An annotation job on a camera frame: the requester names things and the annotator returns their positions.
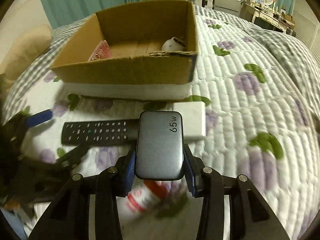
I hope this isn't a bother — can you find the white floral quilt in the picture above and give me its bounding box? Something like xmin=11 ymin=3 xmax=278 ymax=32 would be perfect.
xmin=19 ymin=15 xmax=319 ymax=239

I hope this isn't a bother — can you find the black remote control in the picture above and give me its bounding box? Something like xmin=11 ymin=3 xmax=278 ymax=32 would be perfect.
xmin=61 ymin=119 xmax=139 ymax=147

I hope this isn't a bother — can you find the brown cardboard box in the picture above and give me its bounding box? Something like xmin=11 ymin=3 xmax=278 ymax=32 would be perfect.
xmin=51 ymin=0 xmax=197 ymax=100

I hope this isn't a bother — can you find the tan pillow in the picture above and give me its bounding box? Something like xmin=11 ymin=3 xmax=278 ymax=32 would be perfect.
xmin=1 ymin=24 xmax=53 ymax=83

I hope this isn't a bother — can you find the white suitcase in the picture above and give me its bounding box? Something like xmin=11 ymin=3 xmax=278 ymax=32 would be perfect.
xmin=191 ymin=0 xmax=213 ymax=9

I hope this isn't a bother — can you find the grey checkered blanket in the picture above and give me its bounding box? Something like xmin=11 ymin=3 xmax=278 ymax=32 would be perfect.
xmin=3 ymin=6 xmax=319 ymax=120

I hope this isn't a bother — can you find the grey 65w power adapter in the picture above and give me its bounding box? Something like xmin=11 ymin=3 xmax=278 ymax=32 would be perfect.
xmin=135 ymin=111 xmax=184 ymax=181

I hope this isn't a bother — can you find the white dressing table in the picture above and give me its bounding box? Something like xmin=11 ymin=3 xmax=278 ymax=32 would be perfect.
xmin=251 ymin=3 xmax=296 ymax=36

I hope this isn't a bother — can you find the white plush toy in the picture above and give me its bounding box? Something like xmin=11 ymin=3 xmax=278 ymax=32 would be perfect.
xmin=161 ymin=37 xmax=186 ymax=51

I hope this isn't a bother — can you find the red white small box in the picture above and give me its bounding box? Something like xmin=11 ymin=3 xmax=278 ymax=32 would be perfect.
xmin=117 ymin=180 xmax=171 ymax=223

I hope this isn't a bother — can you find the grey mini fridge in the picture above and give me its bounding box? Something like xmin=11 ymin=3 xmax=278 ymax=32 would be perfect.
xmin=213 ymin=0 xmax=241 ymax=16

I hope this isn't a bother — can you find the pink patterned card case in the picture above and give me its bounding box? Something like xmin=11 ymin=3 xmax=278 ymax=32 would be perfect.
xmin=88 ymin=40 xmax=112 ymax=61

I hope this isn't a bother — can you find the white charger block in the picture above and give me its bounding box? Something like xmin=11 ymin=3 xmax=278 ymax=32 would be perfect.
xmin=172 ymin=101 xmax=206 ymax=141

